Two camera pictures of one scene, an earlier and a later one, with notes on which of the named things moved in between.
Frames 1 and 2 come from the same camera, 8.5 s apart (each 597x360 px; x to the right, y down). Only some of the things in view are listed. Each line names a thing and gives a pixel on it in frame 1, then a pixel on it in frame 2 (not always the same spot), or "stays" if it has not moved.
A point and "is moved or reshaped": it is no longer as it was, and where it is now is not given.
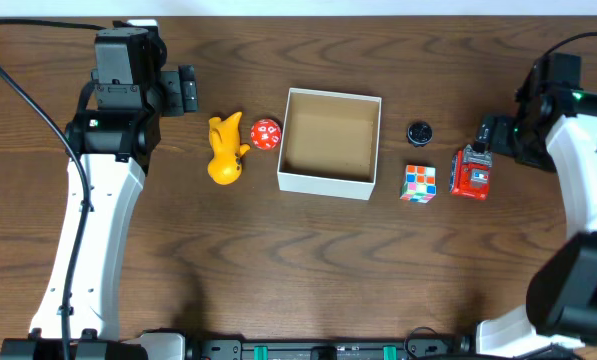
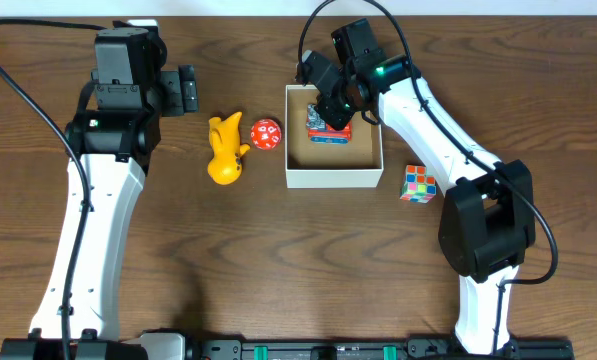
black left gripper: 187,89 stays
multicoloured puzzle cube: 420,183 stays
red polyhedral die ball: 265,134 stays
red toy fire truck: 470,173 is moved or reshaped
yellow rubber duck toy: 225,164 stays
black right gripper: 485,134 -> 333,112
